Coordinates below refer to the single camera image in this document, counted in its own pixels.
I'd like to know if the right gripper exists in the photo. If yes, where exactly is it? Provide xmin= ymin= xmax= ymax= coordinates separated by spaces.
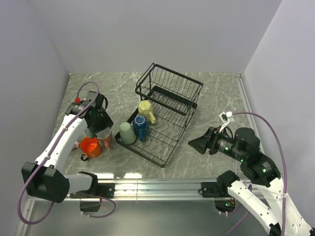
xmin=187 ymin=125 xmax=245 ymax=161

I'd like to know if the pink floral mug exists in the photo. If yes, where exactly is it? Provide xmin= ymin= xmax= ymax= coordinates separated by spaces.
xmin=96 ymin=127 xmax=113 ymax=149

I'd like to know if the orange mug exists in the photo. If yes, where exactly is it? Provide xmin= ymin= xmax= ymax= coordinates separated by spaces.
xmin=80 ymin=137 xmax=102 ymax=161

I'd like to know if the mint green cup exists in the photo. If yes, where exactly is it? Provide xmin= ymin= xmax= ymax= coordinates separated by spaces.
xmin=119 ymin=122 xmax=136 ymax=145

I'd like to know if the blue faceted mug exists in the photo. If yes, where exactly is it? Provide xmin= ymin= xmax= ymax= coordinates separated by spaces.
xmin=133 ymin=115 xmax=149 ymax=142

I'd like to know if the yellow mug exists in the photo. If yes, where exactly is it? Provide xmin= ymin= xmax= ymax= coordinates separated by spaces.
xmin=138 ymin=100 xmax=157 ymax=124

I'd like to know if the black wire dish rack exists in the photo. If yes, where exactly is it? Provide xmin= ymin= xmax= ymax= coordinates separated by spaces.
xmin=115 ymin=63 xmax=203 ymax=168

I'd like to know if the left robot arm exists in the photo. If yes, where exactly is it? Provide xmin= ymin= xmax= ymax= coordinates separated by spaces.
xmin=22 ymin=91 xmax=113 ymax=203

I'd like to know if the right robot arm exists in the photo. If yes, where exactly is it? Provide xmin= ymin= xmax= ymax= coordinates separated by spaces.
xmin=188 ymin=127 xmax=315 ymax=236

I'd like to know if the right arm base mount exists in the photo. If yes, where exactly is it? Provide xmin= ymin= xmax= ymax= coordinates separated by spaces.
xmin=200 ymin=170 xmax=240 ymax=198

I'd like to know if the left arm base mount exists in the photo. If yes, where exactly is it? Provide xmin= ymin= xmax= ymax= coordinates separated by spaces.
xmin=69 ymin=182 xmax=115 ymax=199

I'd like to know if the aluminium mounting rail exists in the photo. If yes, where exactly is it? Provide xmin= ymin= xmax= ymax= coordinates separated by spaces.
xmin=14 ymin=73 xmax=298 ymax=236

